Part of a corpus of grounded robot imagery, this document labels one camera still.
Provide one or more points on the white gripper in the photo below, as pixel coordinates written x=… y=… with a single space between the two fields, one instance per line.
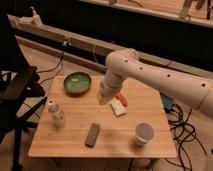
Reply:
x=109 y=86

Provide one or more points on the clear plastic bottle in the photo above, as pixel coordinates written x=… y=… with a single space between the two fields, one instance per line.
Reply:
x=56 y=113

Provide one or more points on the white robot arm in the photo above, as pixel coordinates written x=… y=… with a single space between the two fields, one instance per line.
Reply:
x=195 y=91

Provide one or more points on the white spray bottle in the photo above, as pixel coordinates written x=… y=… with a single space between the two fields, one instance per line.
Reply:
x=36 y=17

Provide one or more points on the white sponge block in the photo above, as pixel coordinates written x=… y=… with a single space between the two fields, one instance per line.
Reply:
x=117 y=108

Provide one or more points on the green bowl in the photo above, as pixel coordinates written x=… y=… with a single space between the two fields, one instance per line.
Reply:
x=77 y=83

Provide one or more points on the wooden table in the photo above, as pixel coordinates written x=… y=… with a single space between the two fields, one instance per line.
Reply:
x=116 y=136

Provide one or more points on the grey remote control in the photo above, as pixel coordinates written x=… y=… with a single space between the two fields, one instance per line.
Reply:
x=92 y=135

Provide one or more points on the white paper cup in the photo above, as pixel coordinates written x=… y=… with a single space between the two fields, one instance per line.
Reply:
x=143 y=134

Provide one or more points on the blue box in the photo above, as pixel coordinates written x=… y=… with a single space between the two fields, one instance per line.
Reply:
x=167 y=102

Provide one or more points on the black chair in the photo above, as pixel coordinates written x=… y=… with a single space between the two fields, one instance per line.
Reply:
x=18 y=81

